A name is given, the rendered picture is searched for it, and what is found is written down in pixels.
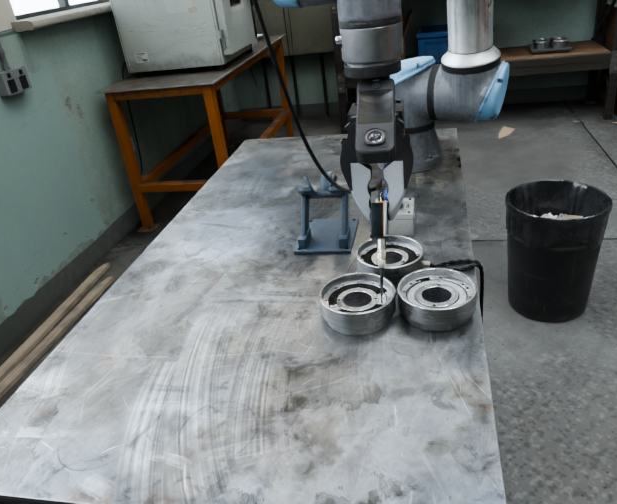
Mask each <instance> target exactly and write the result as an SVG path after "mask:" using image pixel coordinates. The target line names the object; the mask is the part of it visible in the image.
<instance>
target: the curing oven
mask: <svg viewBox="0 0 617 504"><path fill-rule="evenodd" d="M110 4H111V8H112V11H113V15H114V19H115V23H116V27H117V30H118V34H119V38H120V42H121V46H122V50H123V53H124V57H125V61H126V65H127V69H128V72H129V73H138V77H139V78H143V77H145V76H146V75H145V73H144V72H150V71H161V70H172V69H184V68H195V67H206V66H217V70H218V71H223V70H225V68H224V64H226V63H228V62H229V61H231V60H233V59H234V58H236V57H237V56H239V55H241V54H242V53H244V52H245V51H246V52H247V53H251V52H253V50H252V48H253V47H255V46H257V45H258V39H257V31H256V24H255V17H254V11H253V5H254V4H253V1H252V0H110Z"/></svg>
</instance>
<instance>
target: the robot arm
mask: <svg viewBox="0 0 617 504"><path fill-rule="evenodd" d="M273 1H274V2H275V3H276V4H277V5H278V6H280V7H298V8H303V7H305V6H316V5H328V4H337V9H338V21H339V29H340V35H341V36H336V38H335V42H336V44H342V48H341V51H342V60H343V61H344V62H345V63H344V74H345V76H346V77H348V78H356V79H360V81H359V82H358V85H357V103H352V106H351V108H350V110H349V113H348V122H349V123H348V124H347V125H346V126H345V128H344V129H345V130H346V131H347V132H348V136H347V138H342V140H341V145H342V150H341V155H340V166H341V170H342V173H343V175H344V178H345V180H346V182H347V185H348V187H349V189H350V191H351V193H352V195H353V197H354V199H355V201H356V203H357V205H358V207H359V209H360V210H361V212H362V213H363V214H364V216H365V217H366V218H367V219H368V221H371V209H370V206H371V201H370V197H371V190H370V188H369V182H370V180H371V176H372V167H371V165H369V164H375V163H378V167H379V168H380V169H382V170H383V175H384V179H385V181H386V182H387V184H388V190H387V199H388V201H389V204H388V209H387V214H388V219H389V221H392V220H393V219H394V217H395V216H396V215H397V213H398V211H399V209H400V207H401V204H402V201H403V198H404V195H405V192H406V189H407V186H408V183H409V179H410V176H411V174H412V173H420V172H425V171H429V170H432V169H435V168H437V167H438V166H440V165H441V164H442V162H443V151H442V148H441V145H440V142H439V139H438V136H437V133H436V131H435V120H462V121H474V122H477V121H489V120H493V119H495V118H496V117H497V116H498V115H499V113H500V110H501V108H502V105H503V101H504V97H505V93H506V89H507V84H508V78H509V64H508V63H507V62H505V61H503V62H501V52H500V50H498V49H497V48H496V47H495V46H494V45H493V0H447V20H448V51H447V52H446V53H445V54H444V55H443V57H442V58H441V64H435V60H434V57H433V56H421V57H415V58H410V59H405V60H402V61H401V58H400V57H401V55H402V54H403V36H402V21H401V0H273Z"/></svg>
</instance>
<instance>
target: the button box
mask: <svg viewBox="0 0 617 504"><path fill-rule="evenodd" d="M388 222H389V223H388V224H389V226H388V227H389V228H388V230H389V235H399V236H406V237H414V224H415V210H414V198H403V201H402V204H401V207H400V209H399V211H398V213H397V215H396V216H395V217H394V219H393V220H392V221H389V220H388Z"/></svg>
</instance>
